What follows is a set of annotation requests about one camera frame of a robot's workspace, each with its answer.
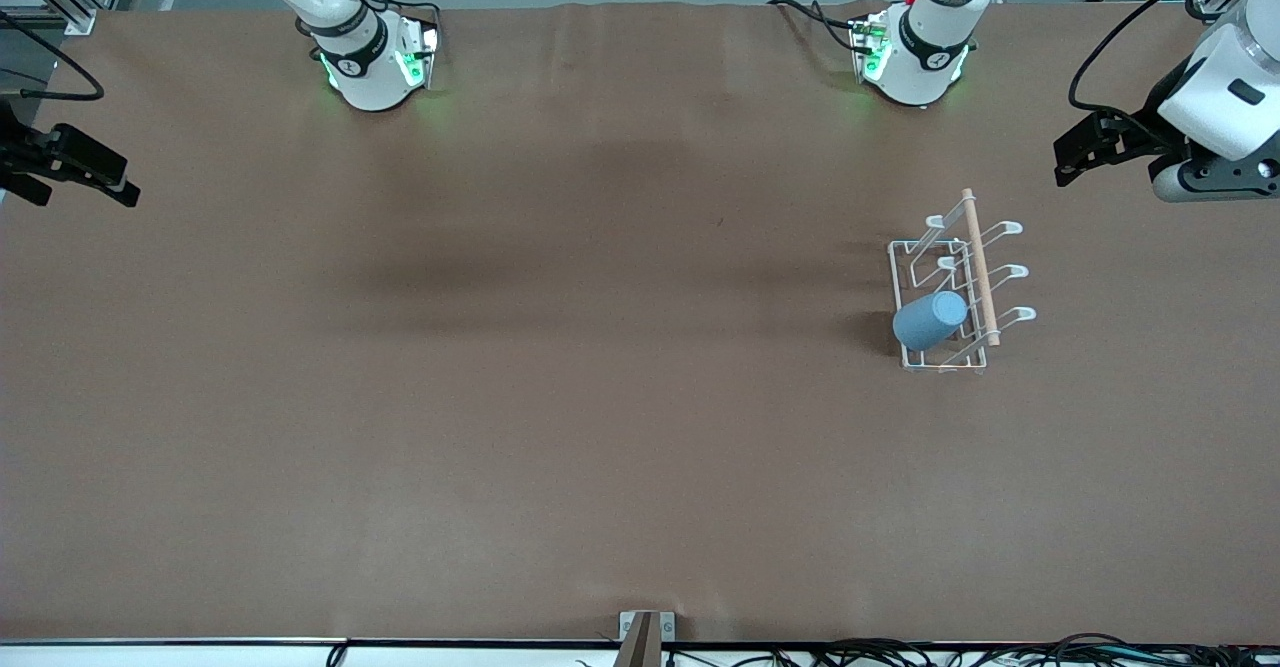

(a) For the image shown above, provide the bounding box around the blue plastic cup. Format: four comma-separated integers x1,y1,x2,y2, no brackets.
891,290,970,354

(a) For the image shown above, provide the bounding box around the right arm base connector plate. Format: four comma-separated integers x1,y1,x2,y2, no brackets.
398,19,444,91

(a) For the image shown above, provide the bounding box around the left arm base connector plate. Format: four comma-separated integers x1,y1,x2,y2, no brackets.
849,12,894,84

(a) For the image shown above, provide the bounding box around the brown table cloth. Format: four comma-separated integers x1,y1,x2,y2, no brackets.
0,0,1280,646

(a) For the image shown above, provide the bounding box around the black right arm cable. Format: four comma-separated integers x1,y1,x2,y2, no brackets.
0,10,106,102

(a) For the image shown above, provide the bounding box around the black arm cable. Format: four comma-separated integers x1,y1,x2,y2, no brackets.
1067,0,1247,114
0,10,106,102

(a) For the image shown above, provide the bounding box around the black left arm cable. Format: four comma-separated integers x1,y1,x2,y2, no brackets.
1067,0,1247,114

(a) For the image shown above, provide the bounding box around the white wire cup rack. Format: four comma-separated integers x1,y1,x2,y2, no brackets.
888,188,1038,375

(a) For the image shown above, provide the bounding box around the black left base cable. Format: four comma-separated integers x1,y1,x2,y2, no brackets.
767,0,863,54

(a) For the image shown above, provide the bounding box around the black base cable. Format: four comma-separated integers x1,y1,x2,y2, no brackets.
767,0,863,54
355,0,444,34

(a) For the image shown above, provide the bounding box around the black right base cable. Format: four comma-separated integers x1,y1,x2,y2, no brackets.
355,0,444,34

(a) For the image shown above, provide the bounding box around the black cable bundle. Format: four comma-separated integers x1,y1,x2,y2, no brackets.
662,633,1280,667

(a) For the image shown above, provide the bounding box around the metal bracket with brown post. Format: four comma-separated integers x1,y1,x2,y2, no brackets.
614,610,677,667

